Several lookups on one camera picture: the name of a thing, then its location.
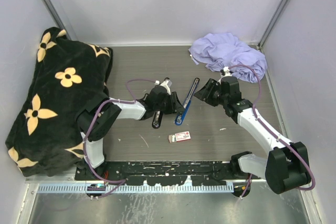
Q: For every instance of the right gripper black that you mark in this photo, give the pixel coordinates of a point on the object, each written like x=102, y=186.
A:
x=204, y=93

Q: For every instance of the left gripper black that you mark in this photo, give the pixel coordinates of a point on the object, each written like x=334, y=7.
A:
x=173, y=108

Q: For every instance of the blue stapler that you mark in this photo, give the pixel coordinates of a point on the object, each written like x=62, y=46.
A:
x=180, y=118

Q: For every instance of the black stapler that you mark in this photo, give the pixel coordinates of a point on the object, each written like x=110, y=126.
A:
x=157, y=119

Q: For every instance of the red white staple box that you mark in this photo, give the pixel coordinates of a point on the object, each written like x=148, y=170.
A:
x=179, y=137

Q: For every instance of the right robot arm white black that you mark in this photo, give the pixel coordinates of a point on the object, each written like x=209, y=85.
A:
x=287, y=164

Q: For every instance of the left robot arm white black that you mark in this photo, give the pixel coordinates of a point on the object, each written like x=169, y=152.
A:
x=98, y=115

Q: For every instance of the lavender crumpled cloth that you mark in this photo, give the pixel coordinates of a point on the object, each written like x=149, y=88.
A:
x=218, y=51

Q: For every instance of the black floral blanket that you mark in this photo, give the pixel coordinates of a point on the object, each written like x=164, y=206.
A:
x=45, y=138

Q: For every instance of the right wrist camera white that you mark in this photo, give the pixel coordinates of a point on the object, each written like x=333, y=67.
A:
x=225, y=72

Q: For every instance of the white cable duct strip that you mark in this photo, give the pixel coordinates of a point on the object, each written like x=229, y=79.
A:
x=124, y=189

